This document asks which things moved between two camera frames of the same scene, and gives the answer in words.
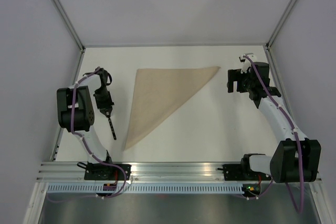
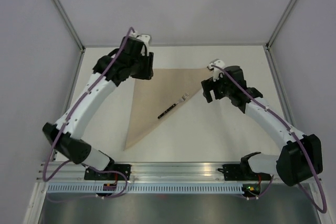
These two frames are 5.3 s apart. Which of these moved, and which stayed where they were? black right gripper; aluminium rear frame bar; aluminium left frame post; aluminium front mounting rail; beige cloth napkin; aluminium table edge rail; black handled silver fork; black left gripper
Moved: black left gripper; black handled silver fork; black right gripper
Stayed: aluminium rear frame bar; aluminium left frame post; aluminium table edge rail; beige cloth napkin; aluminium front mounting rail
